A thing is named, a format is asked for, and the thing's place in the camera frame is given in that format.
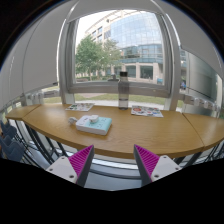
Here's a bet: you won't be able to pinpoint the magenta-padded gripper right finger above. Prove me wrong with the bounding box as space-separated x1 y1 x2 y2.
133 144 183 187

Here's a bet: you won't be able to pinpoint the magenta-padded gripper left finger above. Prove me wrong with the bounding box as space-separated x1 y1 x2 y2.
45 144 95 188

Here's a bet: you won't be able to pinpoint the white and mint power strip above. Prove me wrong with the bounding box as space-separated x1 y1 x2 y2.
75 115 113 136

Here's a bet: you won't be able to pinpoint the blue chairs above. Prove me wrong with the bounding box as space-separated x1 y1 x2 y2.
0 119 26 163

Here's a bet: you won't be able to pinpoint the large colourful sticker sheet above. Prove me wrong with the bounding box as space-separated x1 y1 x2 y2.
130 105 164 118

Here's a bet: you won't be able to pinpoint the small colourful sticker sheet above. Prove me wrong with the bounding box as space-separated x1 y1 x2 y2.
65 102 96 112

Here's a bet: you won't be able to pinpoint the clear bottle with black cap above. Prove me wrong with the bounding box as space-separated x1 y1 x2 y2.
117 71 130 111

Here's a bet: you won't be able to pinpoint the white wall socket row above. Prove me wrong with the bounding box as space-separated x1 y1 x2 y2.
182 93 223 113
25 89 61 105

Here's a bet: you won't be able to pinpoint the grey window handle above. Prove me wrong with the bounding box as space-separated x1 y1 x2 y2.
108 73 120 83

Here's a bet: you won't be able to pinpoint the grey window frame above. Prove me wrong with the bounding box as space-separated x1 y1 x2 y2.
58 9 183 112

